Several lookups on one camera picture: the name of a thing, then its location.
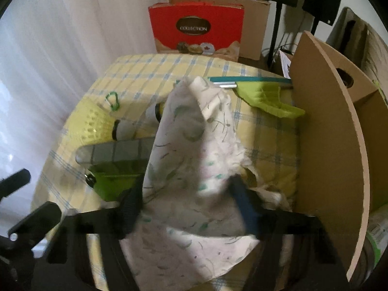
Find white floral cloth bag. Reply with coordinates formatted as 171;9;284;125
120;76;291;285

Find black cables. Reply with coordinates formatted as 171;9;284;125
263;33;301;65

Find brown upholstered sofa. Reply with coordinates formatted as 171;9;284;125
326;6;388;81

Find red gift bag with oval label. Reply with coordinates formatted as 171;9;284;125
148;1;245;62

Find green and white canister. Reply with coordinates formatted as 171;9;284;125
365;208;384;259

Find white paper sheet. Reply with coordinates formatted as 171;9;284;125
279;50;293;79

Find green carabiner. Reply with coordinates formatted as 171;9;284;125
105;91;121;110

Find cardboard box with handle hole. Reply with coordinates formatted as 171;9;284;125
286;31;388;282

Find lime green quilted cloth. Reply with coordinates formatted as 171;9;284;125
236;81;306;119

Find white curtain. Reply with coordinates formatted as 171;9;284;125
0;0;170;255

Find teal-edged board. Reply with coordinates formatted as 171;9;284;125
209;77;294;89

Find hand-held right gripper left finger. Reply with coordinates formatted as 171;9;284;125
32;183;144;291

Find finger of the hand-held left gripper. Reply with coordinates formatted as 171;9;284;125
8;202;63;243
0;169;32;201

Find dark wooden side table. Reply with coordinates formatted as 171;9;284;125
237;56;273;71

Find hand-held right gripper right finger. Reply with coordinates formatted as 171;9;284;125
229;176;349;291

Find green grey flashlight tool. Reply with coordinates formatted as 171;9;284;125
76;137;156;202

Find plain brown cardboard box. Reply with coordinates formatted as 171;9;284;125
170;0;272;61

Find yellow plaid tablecloth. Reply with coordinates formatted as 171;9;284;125
30;54;304;291

